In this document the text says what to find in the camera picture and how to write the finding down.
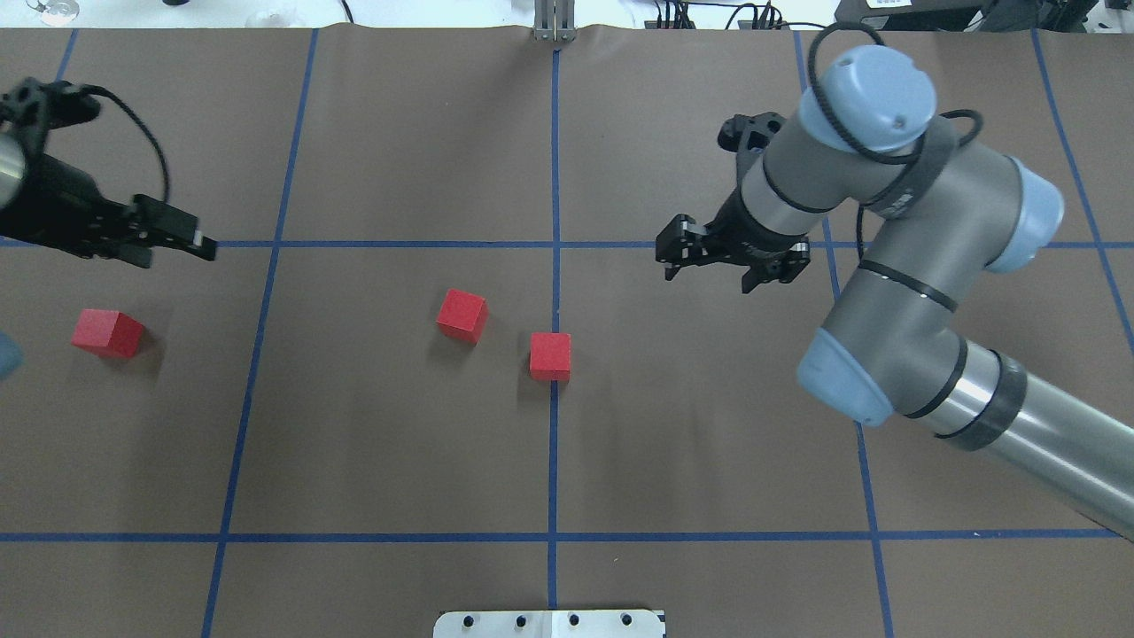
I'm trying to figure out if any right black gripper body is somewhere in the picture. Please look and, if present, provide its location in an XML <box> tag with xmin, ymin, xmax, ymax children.
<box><xmin>686</xmin><ymin>192</ymin><xmax>812</xmax><ymax>294</ymax></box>

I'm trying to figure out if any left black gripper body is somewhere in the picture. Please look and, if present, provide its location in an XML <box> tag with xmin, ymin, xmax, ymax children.
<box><xmin>1</xmin><ymin>156</ymin><xmax>152</xmax><ymax>269</ymax></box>

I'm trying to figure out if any red block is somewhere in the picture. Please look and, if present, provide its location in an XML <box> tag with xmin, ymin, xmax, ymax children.
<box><xmin>528</xmin><ymin>332</ymin><xmax>572</xmax><ymax>381</ymax></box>
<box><xmin>435</xmin><ymin>288</ymin><xmax>489</xmax><ymax>344</ymax></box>
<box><xmin>70</xmin><ymin>308</ymin><xmax>145</xmax><ymax>359</ymax></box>

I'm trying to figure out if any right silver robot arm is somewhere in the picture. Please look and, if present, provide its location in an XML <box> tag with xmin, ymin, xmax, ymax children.
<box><xmin>655</xmin><ymin>43</ymin><xmax>1131</xmax><ymax>538</ymax></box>

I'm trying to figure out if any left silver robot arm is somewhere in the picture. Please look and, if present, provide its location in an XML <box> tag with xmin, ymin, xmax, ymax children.
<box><xmin>1</xmin><ymin>133</ymin><xmax>218</xmax><ymax>269</ymax></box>

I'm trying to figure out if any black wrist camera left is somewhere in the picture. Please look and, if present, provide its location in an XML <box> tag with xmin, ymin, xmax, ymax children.
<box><xmin>1</xmin><ymin>77</ymin><xmax>101</xmax><ymax>163</ymax></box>

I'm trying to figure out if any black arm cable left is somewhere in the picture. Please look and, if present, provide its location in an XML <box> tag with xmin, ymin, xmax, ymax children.
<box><xmin>81</xmin><ymin>84</ymin><xmax>171</xmax><ymax>205</ymax></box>

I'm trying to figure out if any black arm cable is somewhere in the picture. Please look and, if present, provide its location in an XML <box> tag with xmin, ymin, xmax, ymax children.
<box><xmin>81</xmin><ymin>84</ymin><xmax>171</xmax><ymax>205</ymax></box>
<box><xmin>806</xmin><ymin>22</ymin><xmax>985</xmax><ymax>233</ymax></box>

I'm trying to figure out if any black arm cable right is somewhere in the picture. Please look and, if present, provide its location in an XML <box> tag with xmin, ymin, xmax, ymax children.
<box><xmin>806</xmin><ymin>22</ymin><xmax>985</xmax><ymax>233</ymax></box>

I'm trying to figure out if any aluminium frame post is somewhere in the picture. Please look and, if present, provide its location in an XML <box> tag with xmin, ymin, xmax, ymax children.
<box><xmin>532</xmin><ymin>0</ymin><xmax>578</xmax><ymax>42</ymax></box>

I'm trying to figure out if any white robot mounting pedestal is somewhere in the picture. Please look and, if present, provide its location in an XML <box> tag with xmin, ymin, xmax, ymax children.
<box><xmin>432</xmin><ymin>609</ymin><xmax>668</xmax><ymax>637</ymax></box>

